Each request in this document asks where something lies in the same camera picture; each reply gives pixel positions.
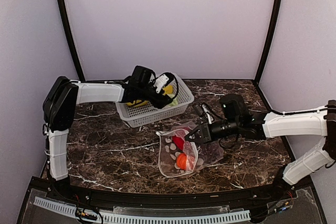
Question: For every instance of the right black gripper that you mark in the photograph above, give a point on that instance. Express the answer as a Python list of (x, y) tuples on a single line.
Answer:
[(205, 131)]

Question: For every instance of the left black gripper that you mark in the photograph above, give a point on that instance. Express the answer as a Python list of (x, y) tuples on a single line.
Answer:
[(161, 102)]

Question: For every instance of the red fake food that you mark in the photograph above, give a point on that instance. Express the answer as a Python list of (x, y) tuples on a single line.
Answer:
[(178, 141)]

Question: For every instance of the white fake cauliflower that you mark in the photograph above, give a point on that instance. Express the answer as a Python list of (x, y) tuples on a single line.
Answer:
[(174, 100)]

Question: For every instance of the clear zip top bag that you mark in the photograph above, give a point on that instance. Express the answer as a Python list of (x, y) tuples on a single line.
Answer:
[(199, 156)]

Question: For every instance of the orange fake pumpkin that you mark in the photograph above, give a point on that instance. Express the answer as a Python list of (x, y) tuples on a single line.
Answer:
[(181, 161)]

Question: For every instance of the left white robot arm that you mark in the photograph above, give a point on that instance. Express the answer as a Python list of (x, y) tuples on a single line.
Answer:
[(60, 104)]

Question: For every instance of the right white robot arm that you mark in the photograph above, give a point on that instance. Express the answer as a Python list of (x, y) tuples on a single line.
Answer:
[(238, 120)]

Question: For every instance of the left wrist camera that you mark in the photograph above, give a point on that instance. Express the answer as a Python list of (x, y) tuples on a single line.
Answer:
[(164, 80)]

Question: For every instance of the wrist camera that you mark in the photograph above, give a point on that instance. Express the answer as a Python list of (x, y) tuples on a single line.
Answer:
[(203, 111), (164, 80)]

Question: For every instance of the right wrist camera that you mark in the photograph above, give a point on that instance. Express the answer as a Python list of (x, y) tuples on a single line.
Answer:
[(203, 111)]

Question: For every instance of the white slotted cable duct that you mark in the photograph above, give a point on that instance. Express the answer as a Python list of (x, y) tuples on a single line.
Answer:
[(145, 215)]

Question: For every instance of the black front rail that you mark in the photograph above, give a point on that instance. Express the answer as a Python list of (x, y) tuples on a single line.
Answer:
[(249, 198)]

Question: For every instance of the left black frame post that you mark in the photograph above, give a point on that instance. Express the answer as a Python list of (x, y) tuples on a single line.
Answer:
[(70, 40)]

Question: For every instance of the black frame post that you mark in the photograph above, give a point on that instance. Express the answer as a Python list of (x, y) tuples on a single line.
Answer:
[(70, 40), (268, 41)]

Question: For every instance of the right black frame post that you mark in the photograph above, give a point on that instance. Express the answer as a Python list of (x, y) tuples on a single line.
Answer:
[(268, 41)]

